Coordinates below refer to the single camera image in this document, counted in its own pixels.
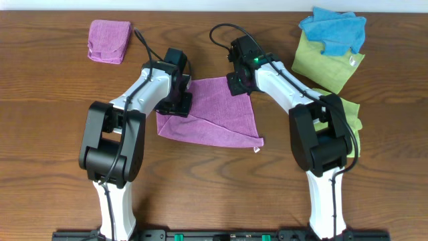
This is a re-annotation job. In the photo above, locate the purple microfiber cloth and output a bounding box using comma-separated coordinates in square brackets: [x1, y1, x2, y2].
[156, 77, 264, 149]

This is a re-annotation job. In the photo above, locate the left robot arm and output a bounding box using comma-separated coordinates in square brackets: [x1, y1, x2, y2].
[79, 48, 193, 240]

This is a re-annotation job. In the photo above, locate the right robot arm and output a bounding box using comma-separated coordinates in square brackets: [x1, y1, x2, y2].
[227, 35, 355, 240]

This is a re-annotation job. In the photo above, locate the flat green cloth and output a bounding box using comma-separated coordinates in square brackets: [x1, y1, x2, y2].
[292, 31, 365, 94]

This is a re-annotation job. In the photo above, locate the folded purple cloth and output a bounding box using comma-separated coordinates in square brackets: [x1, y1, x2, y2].
[88, 19, 131, 64]

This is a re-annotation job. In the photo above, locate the blue microfiber cloth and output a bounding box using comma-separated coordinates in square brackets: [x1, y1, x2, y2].
[299, 7, 366, 56]

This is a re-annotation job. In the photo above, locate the left black cable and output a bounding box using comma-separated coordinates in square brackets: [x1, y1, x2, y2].
[80, 27, 168, 241]

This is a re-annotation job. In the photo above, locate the black cable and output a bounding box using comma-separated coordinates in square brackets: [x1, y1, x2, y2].
[80, 27, 168, 241]
[209, 23, 360, 241]

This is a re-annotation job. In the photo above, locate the right black cable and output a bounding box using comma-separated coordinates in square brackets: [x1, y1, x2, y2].
[209, 23, 360, 241]

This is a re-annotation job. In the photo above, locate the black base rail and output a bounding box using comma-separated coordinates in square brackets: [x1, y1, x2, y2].
[51, 228, 391, 241]

